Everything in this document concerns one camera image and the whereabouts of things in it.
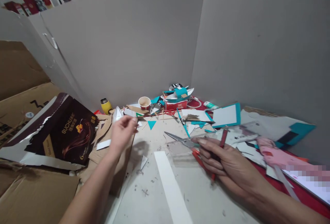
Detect paper cup with wooden sticks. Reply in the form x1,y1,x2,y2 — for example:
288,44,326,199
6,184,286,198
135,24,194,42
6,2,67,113
138,96,151,112

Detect white folded paper cone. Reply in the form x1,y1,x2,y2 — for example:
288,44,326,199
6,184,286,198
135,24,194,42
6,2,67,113
112,106,123,124

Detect red pen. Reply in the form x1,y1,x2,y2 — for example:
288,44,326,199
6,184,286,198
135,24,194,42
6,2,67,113
211,125,229,185

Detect white rectangular card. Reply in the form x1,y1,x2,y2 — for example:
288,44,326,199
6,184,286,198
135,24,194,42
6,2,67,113
180,108,215,124

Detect flattened brown cardboard boxes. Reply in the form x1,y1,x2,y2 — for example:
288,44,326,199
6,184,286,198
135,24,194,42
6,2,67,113
0,40,134,224

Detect person's left hand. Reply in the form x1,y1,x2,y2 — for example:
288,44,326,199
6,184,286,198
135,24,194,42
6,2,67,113
111,116,139,155

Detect torn brown cardboard scrap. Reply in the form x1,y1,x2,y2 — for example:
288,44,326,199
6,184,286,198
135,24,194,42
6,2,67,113
181,114,201,124

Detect small red box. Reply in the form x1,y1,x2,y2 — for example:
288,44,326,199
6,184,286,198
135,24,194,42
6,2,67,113
164,98,189,110

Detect white card with teal border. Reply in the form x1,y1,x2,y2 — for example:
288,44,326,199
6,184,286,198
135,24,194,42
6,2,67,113
211,102,242,129

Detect transparent plastic ruler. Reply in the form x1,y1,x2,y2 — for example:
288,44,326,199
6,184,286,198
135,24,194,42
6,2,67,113
167,135,220,168

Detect white cable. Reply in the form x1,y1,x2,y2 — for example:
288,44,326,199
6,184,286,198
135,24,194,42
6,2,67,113
186,96,204,109

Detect person's right hand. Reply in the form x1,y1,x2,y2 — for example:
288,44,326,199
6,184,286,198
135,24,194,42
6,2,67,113
197,138,260,197

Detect yellow bottle with dark cap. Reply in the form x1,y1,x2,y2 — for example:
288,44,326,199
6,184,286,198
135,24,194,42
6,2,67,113
100,98,112,115

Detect teal and white paper boats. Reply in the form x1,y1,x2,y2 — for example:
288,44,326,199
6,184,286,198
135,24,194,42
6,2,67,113
162,87,195,104

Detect steel ruler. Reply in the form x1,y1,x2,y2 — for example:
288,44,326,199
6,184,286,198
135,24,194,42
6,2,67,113
274,164,301,203

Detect long white paper strip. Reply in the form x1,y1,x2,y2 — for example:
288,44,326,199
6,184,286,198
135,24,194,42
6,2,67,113
154,150,194,224

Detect red-handled metal scissors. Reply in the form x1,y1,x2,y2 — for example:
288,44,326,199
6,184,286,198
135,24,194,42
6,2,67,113
164,131,208,173

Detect large white and teal cardboard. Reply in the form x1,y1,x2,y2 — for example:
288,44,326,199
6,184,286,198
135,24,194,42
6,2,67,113
240,106,317,148

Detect torn dark brown box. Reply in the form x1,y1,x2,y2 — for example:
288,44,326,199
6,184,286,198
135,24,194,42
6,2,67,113
0,92,100,171

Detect white glue bottle green label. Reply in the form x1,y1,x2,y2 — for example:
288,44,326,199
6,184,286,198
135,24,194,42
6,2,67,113
203,101,220,110

